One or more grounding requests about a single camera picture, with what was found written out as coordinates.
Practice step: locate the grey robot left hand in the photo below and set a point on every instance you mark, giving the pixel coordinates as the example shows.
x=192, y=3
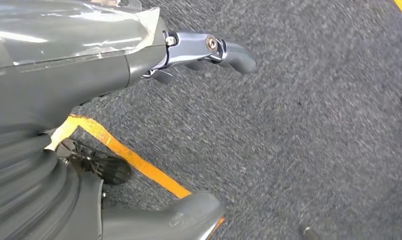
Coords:
x=54, y=66

